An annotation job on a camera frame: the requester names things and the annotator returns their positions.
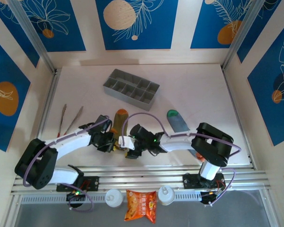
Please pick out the grey divided organizer box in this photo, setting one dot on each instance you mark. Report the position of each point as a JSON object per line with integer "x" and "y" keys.
{"x": 132, "y": 92}

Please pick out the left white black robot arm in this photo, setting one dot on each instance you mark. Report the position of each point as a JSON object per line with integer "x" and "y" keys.
{"x": 68, "y": 142}

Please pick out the white plastic bottle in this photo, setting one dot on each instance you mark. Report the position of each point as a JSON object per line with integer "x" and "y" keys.
{"x": 113, "y": 198}
{"x": 166, "y": 195}

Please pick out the orange snack bag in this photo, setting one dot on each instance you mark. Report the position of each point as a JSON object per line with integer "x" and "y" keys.
{"x": 140, "y": 205}

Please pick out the black controller board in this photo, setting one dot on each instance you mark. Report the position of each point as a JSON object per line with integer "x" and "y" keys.
{"x": 74, "y": 196}
{"x": 210, "y": 196}

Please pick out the aluminium mounting rail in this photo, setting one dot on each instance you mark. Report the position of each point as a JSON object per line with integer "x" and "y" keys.
{"x": 137, "y": 176}

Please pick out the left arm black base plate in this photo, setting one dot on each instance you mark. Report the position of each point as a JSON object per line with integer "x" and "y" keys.
{"x": 92, "y": 183}

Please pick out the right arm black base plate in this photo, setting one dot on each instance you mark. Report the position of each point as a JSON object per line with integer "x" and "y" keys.
{"x": 190, "y": 180}

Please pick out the aluminium side rail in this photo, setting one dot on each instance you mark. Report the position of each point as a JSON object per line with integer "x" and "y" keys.
{"x": 48, "y": 106}

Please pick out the aluminium frame post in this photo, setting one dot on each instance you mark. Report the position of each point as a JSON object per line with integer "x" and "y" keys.
{"x": 33, "y": 37}
{"x": 241, "y": 35}

